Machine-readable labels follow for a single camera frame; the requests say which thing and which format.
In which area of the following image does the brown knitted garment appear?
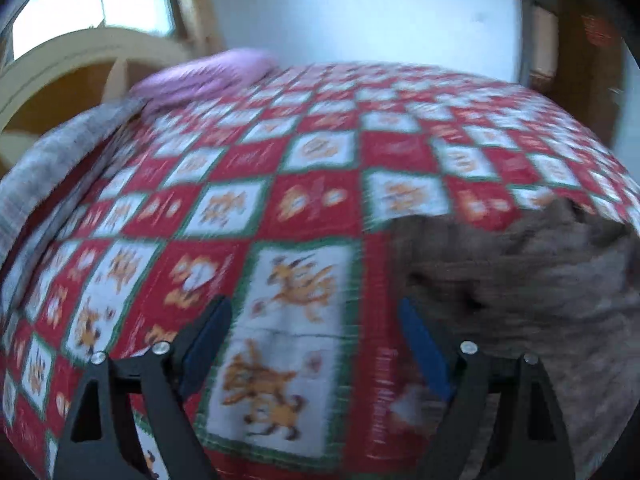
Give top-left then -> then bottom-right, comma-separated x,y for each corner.
386,198 -> 639,479

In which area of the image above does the grey striped pillow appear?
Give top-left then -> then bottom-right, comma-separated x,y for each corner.
0,96 -> 148,266

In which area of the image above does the red patchwork bear bedspread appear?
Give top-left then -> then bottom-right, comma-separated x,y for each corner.
1,63 -> 639,479

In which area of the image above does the pink folded blanket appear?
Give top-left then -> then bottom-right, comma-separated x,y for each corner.
129,48 -> 279,115

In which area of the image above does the dark wooden door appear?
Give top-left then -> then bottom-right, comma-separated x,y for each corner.
520,0 -> 624,148

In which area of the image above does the cream wooden headboard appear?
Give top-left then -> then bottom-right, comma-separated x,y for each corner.
1,27 -> 194,174

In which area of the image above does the bright window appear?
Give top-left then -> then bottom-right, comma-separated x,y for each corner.
8,0 -> 176,61

